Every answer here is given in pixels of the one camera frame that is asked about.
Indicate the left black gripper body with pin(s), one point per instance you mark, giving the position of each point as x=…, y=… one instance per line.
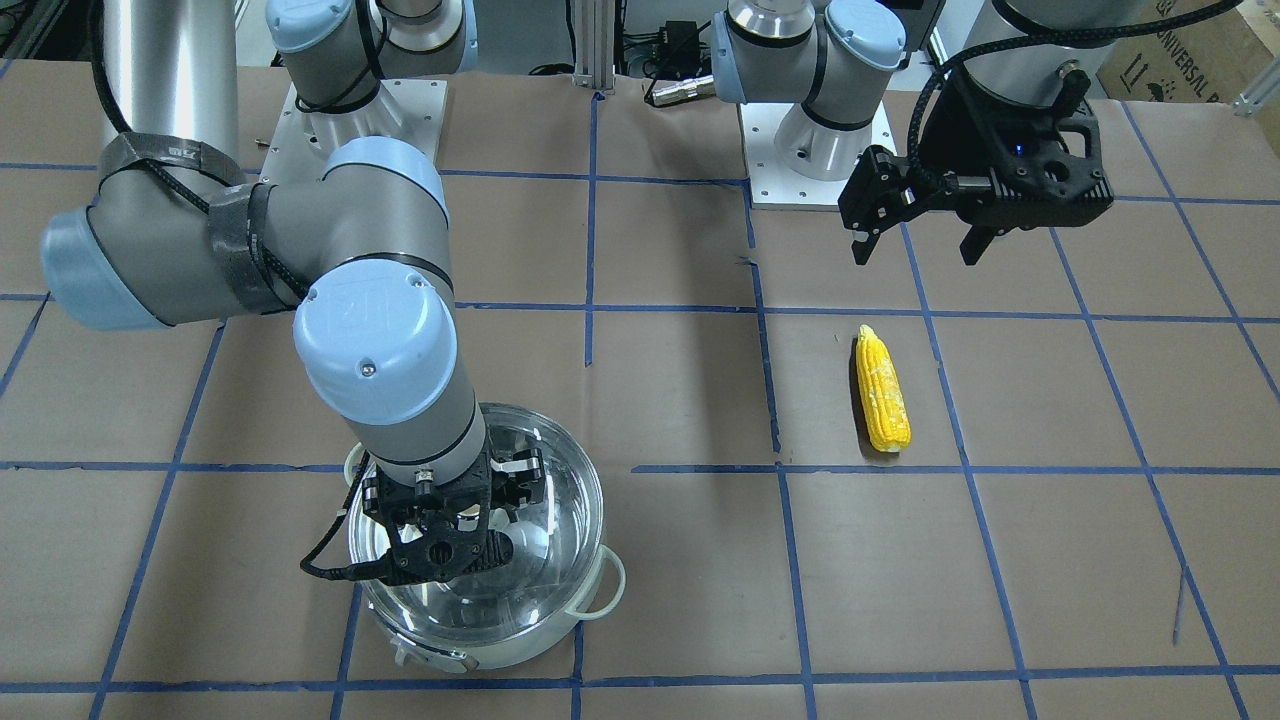
x=958, y=142

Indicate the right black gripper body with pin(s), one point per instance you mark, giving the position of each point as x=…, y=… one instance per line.
x=524, y=474

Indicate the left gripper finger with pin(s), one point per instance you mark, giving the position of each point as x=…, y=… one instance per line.
x=885, y=190
x=976, y=242

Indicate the glass pot lid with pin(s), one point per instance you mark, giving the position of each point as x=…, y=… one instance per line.
x=480, y=520

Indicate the yellow corn cob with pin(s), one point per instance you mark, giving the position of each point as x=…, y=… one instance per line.
x=880, y=393

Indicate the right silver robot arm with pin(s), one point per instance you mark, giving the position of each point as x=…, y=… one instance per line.
x=358, y=254

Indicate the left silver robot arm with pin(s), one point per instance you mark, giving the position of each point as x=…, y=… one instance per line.
x=835, y=59

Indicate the pale green steel pot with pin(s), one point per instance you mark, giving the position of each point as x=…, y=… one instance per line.
x=485, y=560

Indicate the silver cylindrical connector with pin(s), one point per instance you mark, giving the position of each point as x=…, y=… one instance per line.
x=680, y=92

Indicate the cardboard box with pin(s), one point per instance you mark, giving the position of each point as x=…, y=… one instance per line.
x=1211, y=61

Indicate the black power adapter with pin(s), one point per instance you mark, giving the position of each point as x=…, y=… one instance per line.
x=679, y=46

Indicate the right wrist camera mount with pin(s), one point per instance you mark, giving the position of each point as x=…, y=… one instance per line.
x=436, y=533

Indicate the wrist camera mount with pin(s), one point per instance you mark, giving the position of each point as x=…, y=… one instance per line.
x=1047, y=171
x=436, y=533

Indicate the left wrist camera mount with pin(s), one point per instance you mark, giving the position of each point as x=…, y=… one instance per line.
x=1047, y=171

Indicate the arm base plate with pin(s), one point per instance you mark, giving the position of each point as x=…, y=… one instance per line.
x=775, y=150
x=399, y=130

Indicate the aluminium frame post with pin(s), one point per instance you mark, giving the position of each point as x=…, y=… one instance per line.
x=595, y=28

